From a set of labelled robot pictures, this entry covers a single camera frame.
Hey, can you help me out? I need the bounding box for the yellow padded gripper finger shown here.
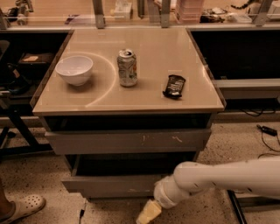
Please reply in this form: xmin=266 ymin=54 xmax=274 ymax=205
xmin=136 ymin=199 xmax=162 ymax=224

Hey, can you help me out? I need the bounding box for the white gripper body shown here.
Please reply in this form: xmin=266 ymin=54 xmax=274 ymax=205
xmin=154 ymin=176 xmax=190 ymax=209

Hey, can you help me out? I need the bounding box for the grey drawer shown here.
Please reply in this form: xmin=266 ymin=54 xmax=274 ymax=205
xmin=45 ymin=129 xmax=211 ymax=155
xmin=62 ymin=151 xmax=196 ymax=199

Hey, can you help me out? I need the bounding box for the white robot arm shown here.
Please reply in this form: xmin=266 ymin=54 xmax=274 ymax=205
xmin=136 ymin=157 xmax=280 ymax=224

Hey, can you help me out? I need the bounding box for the drawer cabinet with beige top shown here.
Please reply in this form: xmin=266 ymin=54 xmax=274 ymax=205
xmin=31 ymin=28 xmax=225 ymax=199

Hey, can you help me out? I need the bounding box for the grey top drawer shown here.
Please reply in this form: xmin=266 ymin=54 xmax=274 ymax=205
xmin=45 ymin=129 xmax=211 ymax=155

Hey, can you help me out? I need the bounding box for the black snack bar wrapper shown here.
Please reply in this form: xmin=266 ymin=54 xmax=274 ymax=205
xmin=163 ymin=74 xmax=186 ymax=99

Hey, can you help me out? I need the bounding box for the white perforated clog shoe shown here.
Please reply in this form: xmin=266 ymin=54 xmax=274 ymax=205
xmin=0 ymin=194 xmax=46 ymax=224

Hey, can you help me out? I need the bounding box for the black metal stand left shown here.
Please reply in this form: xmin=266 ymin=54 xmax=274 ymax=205
xmin=0 ymin=90 xmax=54 ymax=157

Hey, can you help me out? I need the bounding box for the crushed silver soda can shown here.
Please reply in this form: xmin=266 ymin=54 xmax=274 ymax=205
xmin=117 ymin=49 xmax=137 ymax=88

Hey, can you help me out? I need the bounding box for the white ceramic bowl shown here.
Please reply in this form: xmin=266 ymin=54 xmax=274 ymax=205
xmin=55 ymin=55 xmax=94 ymax=86

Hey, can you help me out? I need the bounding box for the pink plastic storage bin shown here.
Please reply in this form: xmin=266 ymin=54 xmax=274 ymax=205
xmin=175 ymin=0 xmax=205 ymax=24

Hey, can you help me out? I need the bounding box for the black bag on shelf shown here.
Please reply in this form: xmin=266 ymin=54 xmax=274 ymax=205
xmin=7 ymin=63 xmax=32 ymax=95

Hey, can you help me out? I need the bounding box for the black metal floor frame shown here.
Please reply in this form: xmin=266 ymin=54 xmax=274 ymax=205
xmin=227 ymin=190 xmax=280 ymax=224

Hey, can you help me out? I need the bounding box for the black power adapter with cable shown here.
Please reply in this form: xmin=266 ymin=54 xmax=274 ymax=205
xmin=256 ymin=124 xmax=280 ymax=158

